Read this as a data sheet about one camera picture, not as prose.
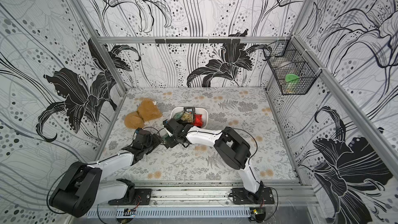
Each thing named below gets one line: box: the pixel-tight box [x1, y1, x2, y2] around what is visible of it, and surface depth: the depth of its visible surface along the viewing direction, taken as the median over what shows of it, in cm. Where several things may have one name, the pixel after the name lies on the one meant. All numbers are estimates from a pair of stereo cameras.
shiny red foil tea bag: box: [193, 114, 204, 129], surface depth 98 cm
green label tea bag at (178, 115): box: [173, 112, 183, 120], surface depth 100 cm
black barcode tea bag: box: [183, 106, 196, 114], surface depth 103 cm
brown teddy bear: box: [124, 98, 163, 130], surface depth 97 cm
